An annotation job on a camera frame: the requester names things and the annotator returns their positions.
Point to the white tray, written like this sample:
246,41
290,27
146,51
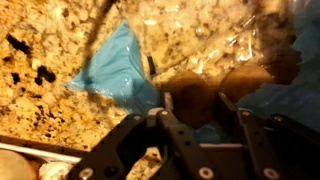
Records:
40,154

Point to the brown potato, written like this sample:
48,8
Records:
191,96
245,81

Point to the yellow onion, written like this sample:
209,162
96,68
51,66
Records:
15,166

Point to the white garlic bulb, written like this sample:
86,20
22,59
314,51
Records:
53,170

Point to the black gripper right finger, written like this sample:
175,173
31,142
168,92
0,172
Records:
253,140

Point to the blue and clear potato bag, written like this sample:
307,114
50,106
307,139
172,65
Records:
113,73

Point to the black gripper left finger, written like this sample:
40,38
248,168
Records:
181,143

